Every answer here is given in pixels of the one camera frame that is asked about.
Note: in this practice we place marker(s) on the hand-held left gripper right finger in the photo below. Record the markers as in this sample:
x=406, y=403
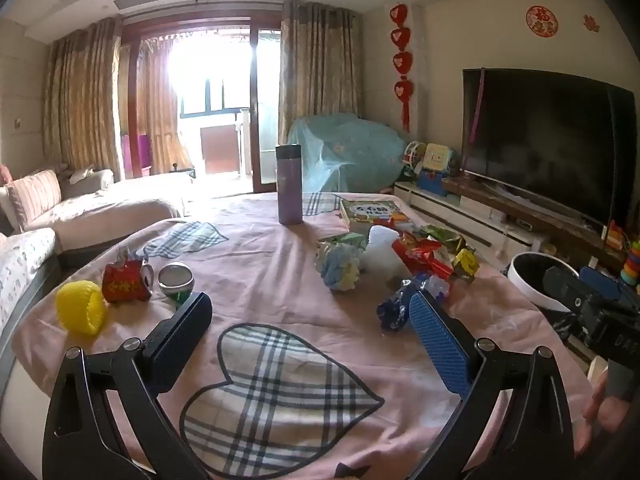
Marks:
x=440, y=342

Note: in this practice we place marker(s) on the beige sofa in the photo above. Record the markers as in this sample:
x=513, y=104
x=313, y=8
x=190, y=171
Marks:
x=110, y=210

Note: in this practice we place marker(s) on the white tv cabinet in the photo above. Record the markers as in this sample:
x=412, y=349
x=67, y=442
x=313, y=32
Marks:
x=475, y=212

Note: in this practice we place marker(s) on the white round bin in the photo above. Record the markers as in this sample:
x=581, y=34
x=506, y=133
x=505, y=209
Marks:
x=525, y=280

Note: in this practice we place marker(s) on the colourful picture book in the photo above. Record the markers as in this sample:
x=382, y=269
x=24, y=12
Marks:
x=372, y=211

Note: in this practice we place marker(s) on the blue wrapper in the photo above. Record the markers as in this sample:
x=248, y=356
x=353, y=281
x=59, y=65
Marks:
x=395, y=307

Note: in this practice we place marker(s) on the cream toy with screen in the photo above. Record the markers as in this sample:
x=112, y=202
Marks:
x=436, y=157

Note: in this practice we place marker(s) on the round red wall sticker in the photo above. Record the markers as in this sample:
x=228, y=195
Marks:
x=541, y=21

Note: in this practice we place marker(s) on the striped pink cushion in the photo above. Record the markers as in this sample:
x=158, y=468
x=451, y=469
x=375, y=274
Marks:
x=32, y=197

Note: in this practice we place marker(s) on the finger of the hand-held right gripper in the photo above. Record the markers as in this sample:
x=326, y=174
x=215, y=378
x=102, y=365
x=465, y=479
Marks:
x=562, y=285
x=600, y=282

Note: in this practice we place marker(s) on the black television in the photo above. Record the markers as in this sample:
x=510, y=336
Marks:
x=545, y=140

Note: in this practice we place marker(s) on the red crushed can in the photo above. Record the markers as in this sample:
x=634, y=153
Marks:
x=122, y=282

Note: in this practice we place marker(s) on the small orange toy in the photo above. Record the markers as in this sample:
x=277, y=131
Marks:
x=615, y=235

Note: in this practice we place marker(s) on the teal plastic cover sheet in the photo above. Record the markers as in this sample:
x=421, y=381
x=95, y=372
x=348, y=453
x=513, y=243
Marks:
x=350, y=155

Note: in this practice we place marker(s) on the magenta box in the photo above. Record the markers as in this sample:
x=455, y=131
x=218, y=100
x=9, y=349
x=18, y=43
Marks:
x=136, y=155

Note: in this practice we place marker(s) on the white cage toy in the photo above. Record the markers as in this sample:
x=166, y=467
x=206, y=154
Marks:
x=412, y=156

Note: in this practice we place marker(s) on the red snack wrapper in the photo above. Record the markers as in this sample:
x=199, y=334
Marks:
x=420, y=255

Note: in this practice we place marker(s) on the small red wall sticker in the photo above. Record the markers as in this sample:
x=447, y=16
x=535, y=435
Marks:
x=591, y=22

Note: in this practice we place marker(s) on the blue white foam net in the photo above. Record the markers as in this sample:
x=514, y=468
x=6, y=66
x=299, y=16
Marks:
x=337, y=267

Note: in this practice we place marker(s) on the brown wooden board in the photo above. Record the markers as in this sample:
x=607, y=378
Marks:
x=218, y=149

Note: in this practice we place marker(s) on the green snack wrapper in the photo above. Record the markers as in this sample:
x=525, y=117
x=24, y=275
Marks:
x=442, y=236

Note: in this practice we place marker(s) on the purple thermos bottle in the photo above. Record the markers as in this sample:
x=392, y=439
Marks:
x=289, y=185

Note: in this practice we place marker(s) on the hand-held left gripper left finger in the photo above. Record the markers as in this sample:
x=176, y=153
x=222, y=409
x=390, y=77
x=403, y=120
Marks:
x=182, y=337

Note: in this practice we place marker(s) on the person's right hand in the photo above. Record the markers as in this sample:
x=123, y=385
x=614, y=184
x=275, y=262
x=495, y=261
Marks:
x=612, y=417

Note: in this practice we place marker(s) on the yellow snack wrapper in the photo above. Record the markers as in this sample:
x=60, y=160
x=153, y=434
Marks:
x=466, y=262

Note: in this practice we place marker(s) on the yellow ribbed cup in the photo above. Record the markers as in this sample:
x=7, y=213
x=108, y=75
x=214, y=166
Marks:
x=75, y=305

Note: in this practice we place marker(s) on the pink blanket with plaid hearts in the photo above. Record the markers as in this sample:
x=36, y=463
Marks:
x=300, y=320

